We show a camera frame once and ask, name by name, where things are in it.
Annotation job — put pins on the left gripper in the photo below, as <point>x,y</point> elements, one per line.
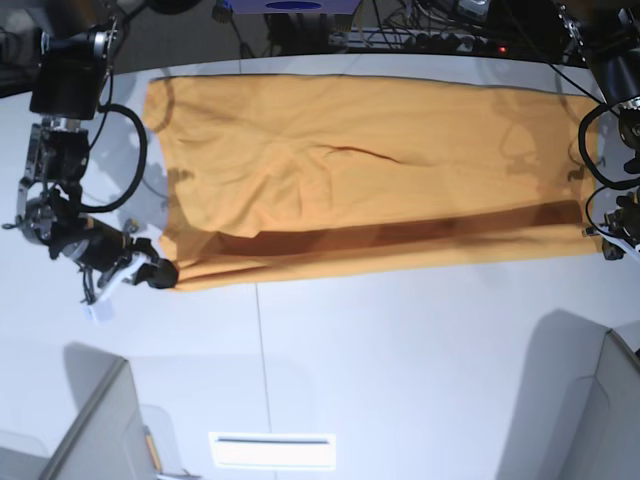
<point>621,223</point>

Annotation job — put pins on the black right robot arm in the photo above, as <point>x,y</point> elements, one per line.
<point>49,210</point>

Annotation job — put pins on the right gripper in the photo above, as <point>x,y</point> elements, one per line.
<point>98,246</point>

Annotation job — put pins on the blue white box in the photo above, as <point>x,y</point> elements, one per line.
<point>294,6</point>

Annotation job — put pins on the black power strip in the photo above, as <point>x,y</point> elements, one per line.
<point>417,41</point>

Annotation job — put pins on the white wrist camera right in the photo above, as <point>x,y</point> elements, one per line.
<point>97,304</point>

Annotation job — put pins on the white paper label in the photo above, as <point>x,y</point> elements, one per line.
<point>306,452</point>

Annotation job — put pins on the yellow orange T-shirt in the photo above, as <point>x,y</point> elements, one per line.
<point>287,177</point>

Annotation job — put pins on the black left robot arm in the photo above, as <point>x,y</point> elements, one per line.
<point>607,34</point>

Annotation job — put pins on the grey bin right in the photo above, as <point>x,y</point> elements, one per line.
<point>576,415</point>

